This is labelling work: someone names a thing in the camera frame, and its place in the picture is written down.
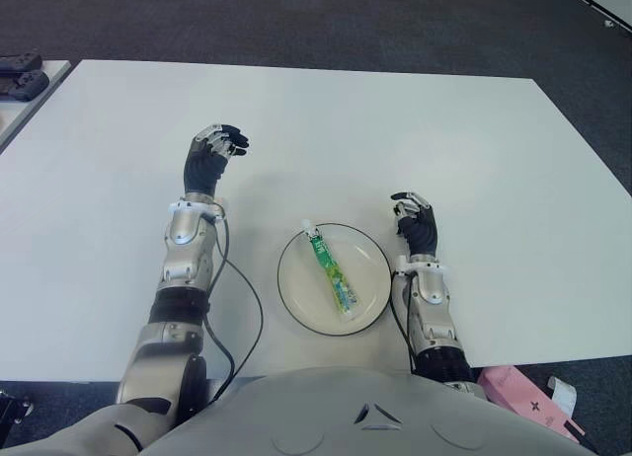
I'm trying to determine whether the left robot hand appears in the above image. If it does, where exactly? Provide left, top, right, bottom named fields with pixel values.
left=183, top=123, right=250, bottom=200

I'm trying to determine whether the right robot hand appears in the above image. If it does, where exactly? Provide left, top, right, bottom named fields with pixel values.
left=389, top=190, right=439, bottom=258

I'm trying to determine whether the green toothpaste tube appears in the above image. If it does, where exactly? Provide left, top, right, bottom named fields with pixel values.
left=300, top=218, right=360, bottom=322

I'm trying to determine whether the white plate with black rim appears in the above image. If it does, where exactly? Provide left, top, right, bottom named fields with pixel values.
left=276, top=222, right=391, bottom=337

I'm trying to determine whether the white side table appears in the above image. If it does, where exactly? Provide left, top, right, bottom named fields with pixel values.
left=0, top=59, right=73, bottom=151

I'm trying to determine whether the pink cardboard box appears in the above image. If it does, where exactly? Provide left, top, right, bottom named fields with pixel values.
left=476, top=365, right=587, bottom=445

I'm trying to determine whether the grey robot torso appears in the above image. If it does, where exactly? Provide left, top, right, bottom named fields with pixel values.
left=142, top=367, right=601, bottom=456

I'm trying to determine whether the black game controller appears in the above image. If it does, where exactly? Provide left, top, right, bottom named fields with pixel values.
left=0, top=53, right=43, bottom=72
left=0, top=70, right=49, bottom=102

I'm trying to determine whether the white paper tag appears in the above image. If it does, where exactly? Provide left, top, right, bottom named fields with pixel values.
left=546, top=375, right=578, bottom=418

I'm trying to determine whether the black equipment base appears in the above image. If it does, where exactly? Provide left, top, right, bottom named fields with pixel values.
left=0, top=382, right=34, bottom=427

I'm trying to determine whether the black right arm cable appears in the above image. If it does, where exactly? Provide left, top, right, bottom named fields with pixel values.
left=389, top=270, right=416, bottom=373

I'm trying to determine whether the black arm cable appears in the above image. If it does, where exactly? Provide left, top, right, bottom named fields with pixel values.
left=389, top=270, right=416, bottom=373
left=204, top=211, right=264, bottom=403

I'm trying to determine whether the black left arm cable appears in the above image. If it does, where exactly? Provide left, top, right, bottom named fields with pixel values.
left=204, top=211, right=264, bottom=403

